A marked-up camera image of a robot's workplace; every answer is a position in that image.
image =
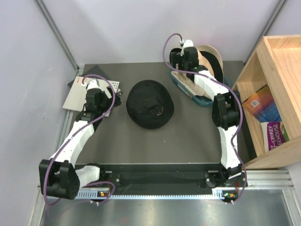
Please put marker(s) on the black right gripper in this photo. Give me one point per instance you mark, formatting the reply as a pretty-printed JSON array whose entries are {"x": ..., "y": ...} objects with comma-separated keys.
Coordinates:
[{"x": 177, "y": 58}]

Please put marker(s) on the aluminium frame rail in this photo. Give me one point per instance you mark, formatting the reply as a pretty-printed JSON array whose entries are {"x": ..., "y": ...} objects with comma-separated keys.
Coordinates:
[{"x": 254, "y": 179}]

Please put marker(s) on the black bucket hat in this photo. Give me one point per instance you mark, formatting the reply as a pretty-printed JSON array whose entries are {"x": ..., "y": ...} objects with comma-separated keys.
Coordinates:
[{"x": 149, "y": 104}]

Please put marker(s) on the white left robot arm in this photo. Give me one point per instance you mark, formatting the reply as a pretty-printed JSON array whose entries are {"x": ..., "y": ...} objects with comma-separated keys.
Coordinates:
[{"x": 58, "y": 176}]

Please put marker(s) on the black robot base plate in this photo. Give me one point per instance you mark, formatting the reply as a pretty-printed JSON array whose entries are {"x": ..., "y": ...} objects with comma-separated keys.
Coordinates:
[{"x": 167, "y": 178}]

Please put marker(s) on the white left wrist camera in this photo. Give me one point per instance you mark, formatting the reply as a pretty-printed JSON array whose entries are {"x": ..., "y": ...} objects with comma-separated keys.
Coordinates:
[{"x": 93, "y": 84}]

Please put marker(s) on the aluminium corner post left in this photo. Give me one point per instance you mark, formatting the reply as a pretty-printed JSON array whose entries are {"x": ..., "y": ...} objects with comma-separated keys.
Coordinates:
[{"x": 53, "y": 27}]

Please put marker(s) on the purple treehouse book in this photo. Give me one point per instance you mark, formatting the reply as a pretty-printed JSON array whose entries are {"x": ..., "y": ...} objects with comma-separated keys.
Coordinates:
[{"x": 274, "y": 134}]

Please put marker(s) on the cream bucket hat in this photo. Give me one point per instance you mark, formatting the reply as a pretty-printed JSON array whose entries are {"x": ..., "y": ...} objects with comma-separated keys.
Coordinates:
[{"x": 196, "y": 90}]

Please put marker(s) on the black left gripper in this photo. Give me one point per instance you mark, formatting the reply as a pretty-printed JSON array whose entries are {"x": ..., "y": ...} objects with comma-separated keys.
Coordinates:
[{"x": 104, "y": 96}]

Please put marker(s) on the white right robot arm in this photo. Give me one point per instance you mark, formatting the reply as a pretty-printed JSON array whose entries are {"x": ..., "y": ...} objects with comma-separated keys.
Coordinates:
[{"x": 226, "y": 113}]

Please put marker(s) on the wooden shelf box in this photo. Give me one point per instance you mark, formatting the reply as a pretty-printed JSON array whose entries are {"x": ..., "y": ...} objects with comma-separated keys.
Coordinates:
[{"x": 276, "y": 62}]

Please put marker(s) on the teal plastic bin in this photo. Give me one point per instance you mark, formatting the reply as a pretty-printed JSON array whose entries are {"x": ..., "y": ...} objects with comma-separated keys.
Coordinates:
[{"x": 202, "y": 77}]

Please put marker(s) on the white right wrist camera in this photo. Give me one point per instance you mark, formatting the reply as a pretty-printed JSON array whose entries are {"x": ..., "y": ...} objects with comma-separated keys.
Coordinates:
[{"x": 186, "y": 43}]

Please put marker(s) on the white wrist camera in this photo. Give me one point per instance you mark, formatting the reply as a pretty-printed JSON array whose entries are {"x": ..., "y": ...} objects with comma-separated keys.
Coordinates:
[
  {"x": 93, "y": 84},
  {"x": 186, "y": 43}
]

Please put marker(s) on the tan black hat behind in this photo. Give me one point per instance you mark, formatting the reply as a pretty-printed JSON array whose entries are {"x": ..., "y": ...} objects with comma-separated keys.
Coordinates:
[{"x": 209, "y": 57}]

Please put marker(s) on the aluminium corner post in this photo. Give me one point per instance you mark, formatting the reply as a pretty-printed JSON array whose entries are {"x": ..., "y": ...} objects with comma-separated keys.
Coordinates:
[
  {"x": 53, "y": 27},
  {"x": 273, "y": 17}
]

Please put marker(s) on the aluminium corner post right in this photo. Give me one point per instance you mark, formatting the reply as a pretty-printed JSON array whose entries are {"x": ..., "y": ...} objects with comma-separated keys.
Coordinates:
[{"x": 273, "y": 17}]

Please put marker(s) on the white calibration board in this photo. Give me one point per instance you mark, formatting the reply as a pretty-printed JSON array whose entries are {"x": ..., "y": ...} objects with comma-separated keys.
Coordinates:
[{"x": 76, "y": 98}]

